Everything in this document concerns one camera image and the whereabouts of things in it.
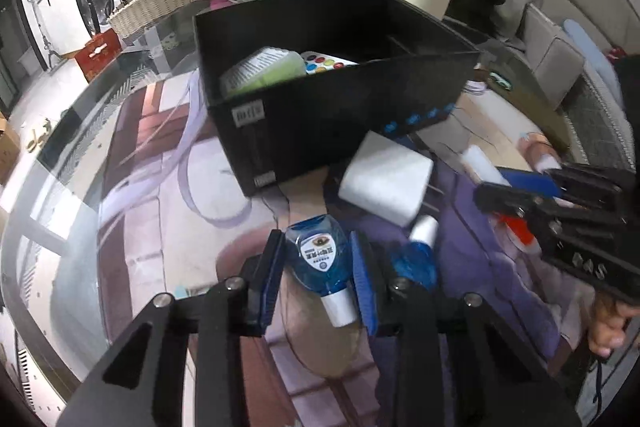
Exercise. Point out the black cardboard box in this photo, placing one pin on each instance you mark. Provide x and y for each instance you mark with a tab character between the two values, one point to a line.
404	71

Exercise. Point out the red white tube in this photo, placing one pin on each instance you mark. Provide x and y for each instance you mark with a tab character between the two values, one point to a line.
520	231

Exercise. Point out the red gift box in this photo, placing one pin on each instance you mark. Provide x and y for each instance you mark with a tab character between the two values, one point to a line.
98	53

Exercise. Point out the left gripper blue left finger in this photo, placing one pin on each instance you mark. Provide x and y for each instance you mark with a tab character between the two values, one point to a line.
264	284

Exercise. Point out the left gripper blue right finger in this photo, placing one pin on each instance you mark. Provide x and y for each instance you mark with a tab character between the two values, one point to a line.
371	277

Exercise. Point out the white woven basket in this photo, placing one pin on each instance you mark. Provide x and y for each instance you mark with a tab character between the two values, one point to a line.
134	15

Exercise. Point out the light blue rolled towel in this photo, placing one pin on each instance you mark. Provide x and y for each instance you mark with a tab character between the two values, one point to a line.
594	56

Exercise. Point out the green pack with label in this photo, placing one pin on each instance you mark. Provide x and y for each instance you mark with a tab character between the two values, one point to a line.
263	68

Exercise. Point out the white remote colourful buttons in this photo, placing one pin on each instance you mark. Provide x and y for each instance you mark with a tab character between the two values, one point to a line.
317	62

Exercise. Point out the white power adapter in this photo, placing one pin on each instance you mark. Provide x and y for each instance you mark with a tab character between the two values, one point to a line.
389	180

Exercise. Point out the person right hand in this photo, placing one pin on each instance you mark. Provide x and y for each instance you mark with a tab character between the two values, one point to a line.
607	328

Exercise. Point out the smartphone green case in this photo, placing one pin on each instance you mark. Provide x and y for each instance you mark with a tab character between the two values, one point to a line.
496	82

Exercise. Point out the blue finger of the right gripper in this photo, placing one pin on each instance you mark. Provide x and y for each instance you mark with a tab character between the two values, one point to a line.
534	182
504	200

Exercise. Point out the white charger block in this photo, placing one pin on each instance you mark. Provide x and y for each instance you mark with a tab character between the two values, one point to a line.
478	166

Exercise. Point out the brown cardboard box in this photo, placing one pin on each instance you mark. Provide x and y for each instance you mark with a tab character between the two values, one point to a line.
10	149

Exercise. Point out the blue eye drop bottle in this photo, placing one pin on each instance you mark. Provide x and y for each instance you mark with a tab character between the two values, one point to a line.
321	260

